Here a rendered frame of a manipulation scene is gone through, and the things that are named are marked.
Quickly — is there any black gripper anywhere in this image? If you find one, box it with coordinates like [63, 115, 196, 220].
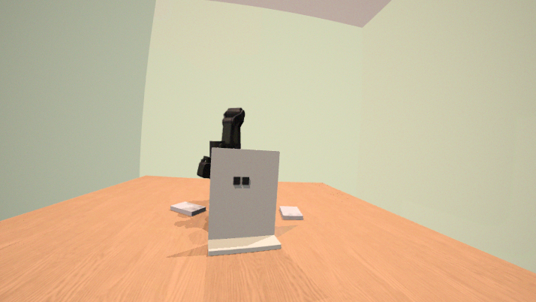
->
[219, 143, 239, 149]

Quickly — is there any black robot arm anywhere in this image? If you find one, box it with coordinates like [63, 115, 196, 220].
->
[197, 108, 245, 179]

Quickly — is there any grey panel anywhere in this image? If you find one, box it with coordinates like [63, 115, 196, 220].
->
[208, 147, 281, 256]

